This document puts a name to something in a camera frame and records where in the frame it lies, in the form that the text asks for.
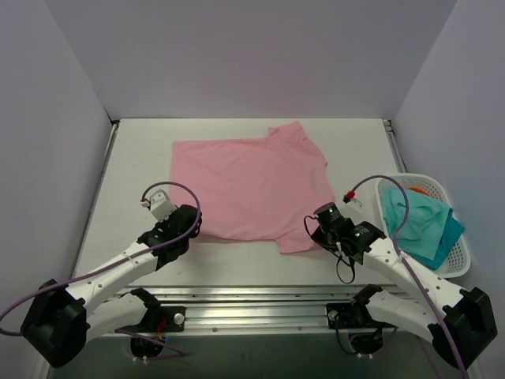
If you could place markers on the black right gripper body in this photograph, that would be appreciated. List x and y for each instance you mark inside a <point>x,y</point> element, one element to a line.
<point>320,235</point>

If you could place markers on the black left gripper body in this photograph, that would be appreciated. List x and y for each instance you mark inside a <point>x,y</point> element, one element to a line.
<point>189,220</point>

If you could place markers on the pink t shirt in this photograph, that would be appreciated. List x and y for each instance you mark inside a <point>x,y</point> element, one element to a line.
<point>253,189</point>

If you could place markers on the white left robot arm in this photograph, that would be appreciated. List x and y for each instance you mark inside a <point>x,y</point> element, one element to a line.
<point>63,317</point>

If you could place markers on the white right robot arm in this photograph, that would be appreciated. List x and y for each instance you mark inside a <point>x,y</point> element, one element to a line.
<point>459,324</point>

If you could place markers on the teal t shirt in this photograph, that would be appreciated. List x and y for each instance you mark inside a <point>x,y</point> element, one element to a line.
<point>430,232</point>

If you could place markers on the orange garment in basket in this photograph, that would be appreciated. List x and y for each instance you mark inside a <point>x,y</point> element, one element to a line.
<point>419,190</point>

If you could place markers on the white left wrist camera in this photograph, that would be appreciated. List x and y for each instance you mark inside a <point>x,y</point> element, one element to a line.
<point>159,205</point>

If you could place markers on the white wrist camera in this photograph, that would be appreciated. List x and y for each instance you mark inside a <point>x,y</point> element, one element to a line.
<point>350,199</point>
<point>159,205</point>

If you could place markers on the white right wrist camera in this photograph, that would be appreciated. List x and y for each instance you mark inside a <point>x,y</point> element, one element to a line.
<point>350,199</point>

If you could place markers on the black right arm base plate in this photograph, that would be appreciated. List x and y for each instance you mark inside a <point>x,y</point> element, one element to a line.
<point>345,315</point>

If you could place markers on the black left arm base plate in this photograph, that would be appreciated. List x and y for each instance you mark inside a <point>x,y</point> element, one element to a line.
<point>160,320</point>

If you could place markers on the aluminium front rail frame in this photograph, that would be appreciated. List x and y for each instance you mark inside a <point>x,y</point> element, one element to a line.
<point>245,317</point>

